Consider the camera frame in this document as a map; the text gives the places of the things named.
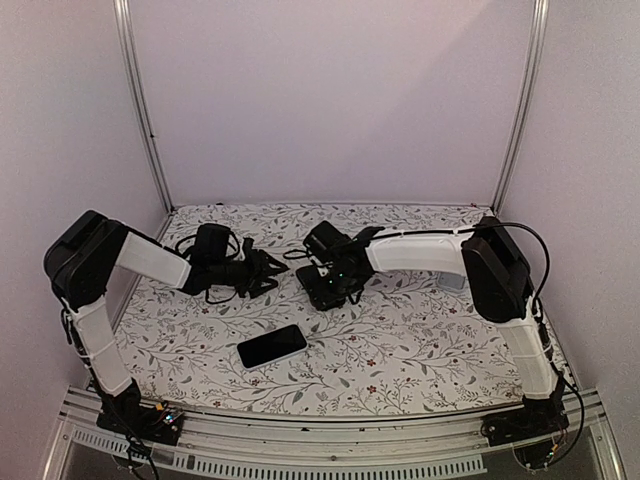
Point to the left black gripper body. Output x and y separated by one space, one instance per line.
234 274

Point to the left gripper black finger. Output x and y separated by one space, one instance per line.
259 262
261 284

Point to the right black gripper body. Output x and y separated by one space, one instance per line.
350 285

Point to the light blue cased phone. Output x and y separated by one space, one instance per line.
450 281

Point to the black cased phone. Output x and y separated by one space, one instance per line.
310 276

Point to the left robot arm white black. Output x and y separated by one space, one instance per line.
79 266

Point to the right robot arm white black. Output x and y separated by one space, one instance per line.
496 270

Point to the white cased phone on table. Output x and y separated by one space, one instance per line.
271 347

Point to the floral patterned table mat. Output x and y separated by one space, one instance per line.
408 347

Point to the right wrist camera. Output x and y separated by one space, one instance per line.
323 241

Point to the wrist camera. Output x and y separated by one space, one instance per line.
323 241
210 245

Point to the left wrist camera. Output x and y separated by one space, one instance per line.
210 245

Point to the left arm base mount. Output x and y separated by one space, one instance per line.
142 417

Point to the front aluminium rail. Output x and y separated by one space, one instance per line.
222 444

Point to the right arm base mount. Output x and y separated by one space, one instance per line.
536 418

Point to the left aluminium frame post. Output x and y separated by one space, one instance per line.
134 77

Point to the aluminium frame post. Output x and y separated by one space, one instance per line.
134 77
527 89

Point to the right aluminium frame post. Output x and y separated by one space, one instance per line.
527 89

